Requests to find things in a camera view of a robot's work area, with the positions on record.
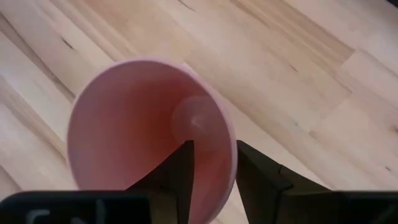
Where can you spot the pink plastic cup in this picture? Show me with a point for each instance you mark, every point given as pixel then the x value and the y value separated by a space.
pixel 124 124

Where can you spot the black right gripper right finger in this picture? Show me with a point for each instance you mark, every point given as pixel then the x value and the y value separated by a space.
pixel 261 186

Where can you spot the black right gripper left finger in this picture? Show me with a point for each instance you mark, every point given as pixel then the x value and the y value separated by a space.
pixel 174 174

